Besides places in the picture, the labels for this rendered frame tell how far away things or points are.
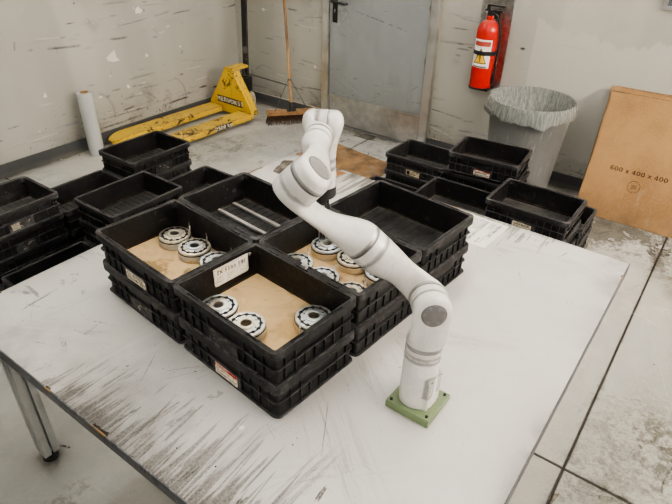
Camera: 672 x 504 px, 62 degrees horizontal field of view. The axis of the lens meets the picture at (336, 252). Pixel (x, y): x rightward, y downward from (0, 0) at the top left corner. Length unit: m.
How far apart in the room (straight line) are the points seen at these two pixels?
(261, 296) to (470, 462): 0.71
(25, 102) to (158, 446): 3.59
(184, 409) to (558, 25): 3.51
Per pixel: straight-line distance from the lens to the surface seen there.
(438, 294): 1.30
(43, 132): 4.82
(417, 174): 3.39
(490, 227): 2.31
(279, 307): 1.58
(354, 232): 1.20
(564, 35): 4.26
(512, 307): 1.90
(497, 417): 1.54
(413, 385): 1.43
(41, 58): 4.74
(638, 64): 4.19
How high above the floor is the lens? 1.82
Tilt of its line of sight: 33 degrees down
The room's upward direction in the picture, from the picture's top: 2 degrees clockwise
